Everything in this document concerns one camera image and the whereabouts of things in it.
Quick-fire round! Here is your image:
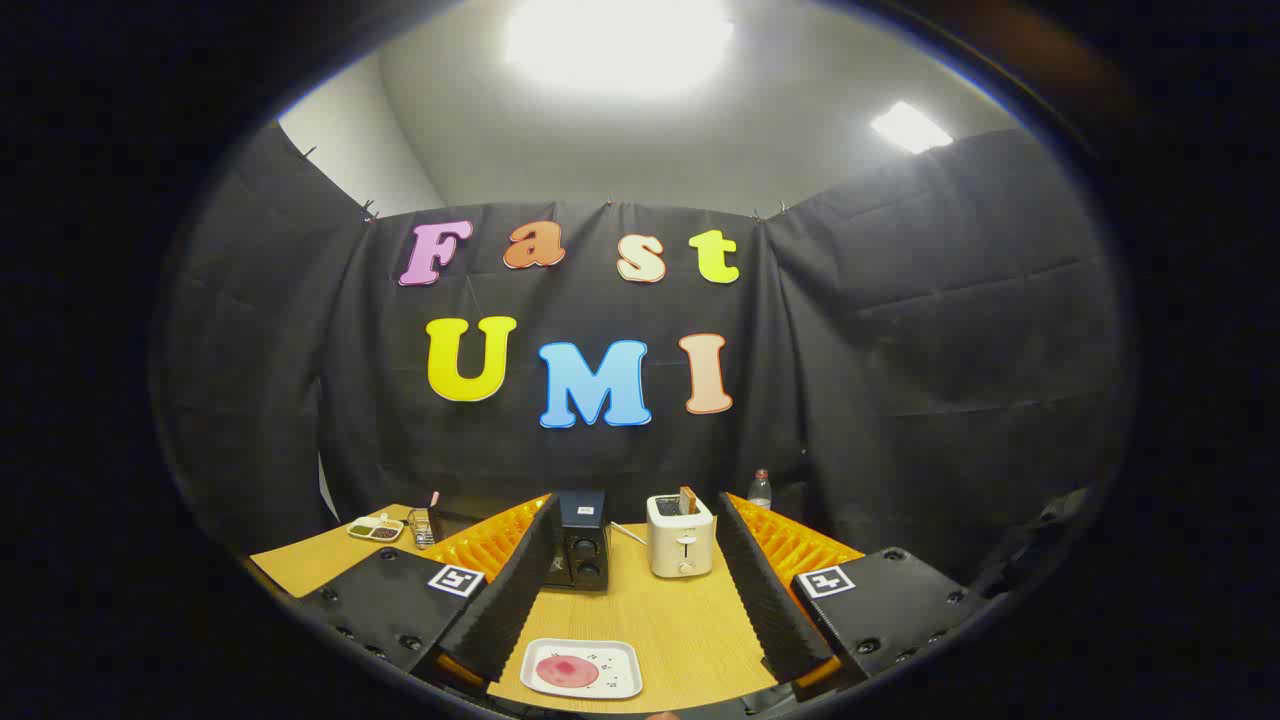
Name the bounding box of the pink ham slice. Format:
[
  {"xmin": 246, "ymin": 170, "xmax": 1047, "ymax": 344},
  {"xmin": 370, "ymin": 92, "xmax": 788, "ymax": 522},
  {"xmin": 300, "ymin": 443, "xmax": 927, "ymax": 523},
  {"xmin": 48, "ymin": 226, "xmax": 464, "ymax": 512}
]
[{"xmin": 535, "ymin": 654, "xmax": 601, "ymax": 689}]

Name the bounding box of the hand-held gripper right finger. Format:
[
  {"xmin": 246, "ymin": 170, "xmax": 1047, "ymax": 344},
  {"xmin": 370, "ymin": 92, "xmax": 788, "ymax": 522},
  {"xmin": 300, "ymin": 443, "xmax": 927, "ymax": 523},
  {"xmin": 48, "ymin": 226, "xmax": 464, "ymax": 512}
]
[{"xmin": 718, "ymin": 492, "xmax": 991, "ymax": 691}]

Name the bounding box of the white pop-up toaster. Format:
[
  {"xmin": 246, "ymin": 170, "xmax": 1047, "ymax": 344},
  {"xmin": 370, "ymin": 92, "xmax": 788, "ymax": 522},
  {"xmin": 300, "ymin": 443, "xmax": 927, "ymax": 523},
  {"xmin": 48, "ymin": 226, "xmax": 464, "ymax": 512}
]
[{"xmin": 646, "ymin": 493, "xmax": 716, "ymax": 579}]

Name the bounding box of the white square plate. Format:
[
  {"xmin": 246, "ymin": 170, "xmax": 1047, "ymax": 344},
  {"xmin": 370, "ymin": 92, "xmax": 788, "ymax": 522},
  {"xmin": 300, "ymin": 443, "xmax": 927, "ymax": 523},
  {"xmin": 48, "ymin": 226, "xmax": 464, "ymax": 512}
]
[{"xmin": 520, "ymin": 638, "xmax": 643, "ymax": 700}]

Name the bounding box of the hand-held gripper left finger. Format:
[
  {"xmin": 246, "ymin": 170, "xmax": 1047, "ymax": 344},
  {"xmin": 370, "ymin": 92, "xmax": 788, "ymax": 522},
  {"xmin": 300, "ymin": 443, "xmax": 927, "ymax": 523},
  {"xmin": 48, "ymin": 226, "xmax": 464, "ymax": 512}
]
[{"xmin": 290, "ymin": 492, "xmax": 561, "ymax": 686}]

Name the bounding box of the black toaster oven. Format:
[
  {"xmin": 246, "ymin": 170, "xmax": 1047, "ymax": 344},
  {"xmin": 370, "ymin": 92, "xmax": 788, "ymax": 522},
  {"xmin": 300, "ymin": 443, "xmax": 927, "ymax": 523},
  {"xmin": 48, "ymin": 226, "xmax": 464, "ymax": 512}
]
[{"xmin": 428, "ymin": 490, "xmax": 611, "ymax": 593}]

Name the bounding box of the large round ceiling light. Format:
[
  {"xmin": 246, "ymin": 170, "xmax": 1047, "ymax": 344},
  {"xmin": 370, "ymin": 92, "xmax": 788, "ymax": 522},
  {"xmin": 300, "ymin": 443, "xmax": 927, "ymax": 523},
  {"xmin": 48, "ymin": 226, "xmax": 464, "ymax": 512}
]
[{"xmin": 505, "ymin": 0, "xmax": 736, "ymax": 101}]

